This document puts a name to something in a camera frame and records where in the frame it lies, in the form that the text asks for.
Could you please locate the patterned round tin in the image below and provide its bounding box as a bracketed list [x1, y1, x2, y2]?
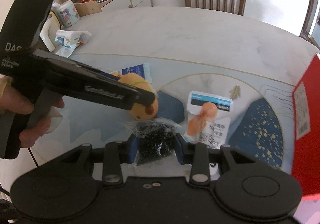
[56, 0, 80, 28]

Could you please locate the white tissue paper pack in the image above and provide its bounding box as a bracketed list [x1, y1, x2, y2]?
[111, 63, 152, 83]

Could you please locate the red cardboard shoe box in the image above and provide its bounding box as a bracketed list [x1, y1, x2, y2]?
[292, 53, 319, 198]

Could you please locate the person's left hand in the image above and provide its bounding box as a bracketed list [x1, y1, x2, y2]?
[0, 75, 65, 149]

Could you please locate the yellow plush toy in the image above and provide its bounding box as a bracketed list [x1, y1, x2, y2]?
[119, 73, 159, 120]

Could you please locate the small white tissue packet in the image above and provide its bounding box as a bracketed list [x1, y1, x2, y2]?
[55, 30, 92, 58]

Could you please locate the orange toy in blister pack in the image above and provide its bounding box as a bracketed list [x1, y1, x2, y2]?
[183, 91, 233, 149]

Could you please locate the dark wooden door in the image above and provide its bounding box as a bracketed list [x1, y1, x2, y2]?
[300, 0, 319, 49]

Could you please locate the clear bag of black bits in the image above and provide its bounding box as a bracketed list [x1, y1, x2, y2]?
[124, 118, 181, 166]

